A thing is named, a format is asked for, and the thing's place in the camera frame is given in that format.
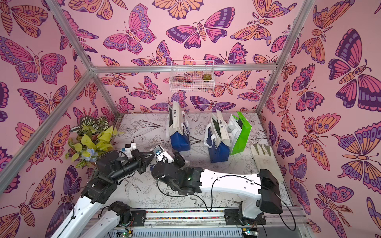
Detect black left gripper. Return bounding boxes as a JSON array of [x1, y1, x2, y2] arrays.
[[111, 150, 155, 183]]

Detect blue white takeout bag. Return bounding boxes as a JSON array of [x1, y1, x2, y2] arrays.
[[203, 111, 232, 163]]

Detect green white takeout bag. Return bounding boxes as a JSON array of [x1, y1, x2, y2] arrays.
[[227, 112, 252, 155]]

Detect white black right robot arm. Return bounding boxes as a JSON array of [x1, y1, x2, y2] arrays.
[[151, 159, 283, 219]]

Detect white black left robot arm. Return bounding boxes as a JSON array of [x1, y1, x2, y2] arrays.
[[52, 149, 155, 238]]

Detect artificial potted plant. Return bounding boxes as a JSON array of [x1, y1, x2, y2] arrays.
[[65, 116, 118, 168]]

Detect beige gardening glove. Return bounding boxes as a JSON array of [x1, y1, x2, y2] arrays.
[[251, 144, 284, 183]]

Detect small succulent in basket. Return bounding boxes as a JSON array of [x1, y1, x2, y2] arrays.
[[202, 73, 213, 81]]

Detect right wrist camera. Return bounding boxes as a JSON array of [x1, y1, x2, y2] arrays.
[[152, 145, 174, 164]]

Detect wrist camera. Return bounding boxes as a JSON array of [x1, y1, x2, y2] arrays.
[[152, 145, 174, 164], [121, 143, 137, 159]]

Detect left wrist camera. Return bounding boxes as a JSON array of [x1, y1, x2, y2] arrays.
[[121, 143, 137, 159]]

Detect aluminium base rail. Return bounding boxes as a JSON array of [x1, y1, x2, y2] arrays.
[[56, 207, 310, 238]]

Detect white wire basket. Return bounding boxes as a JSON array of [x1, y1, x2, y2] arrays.
[[168, 59, 215, 93]]

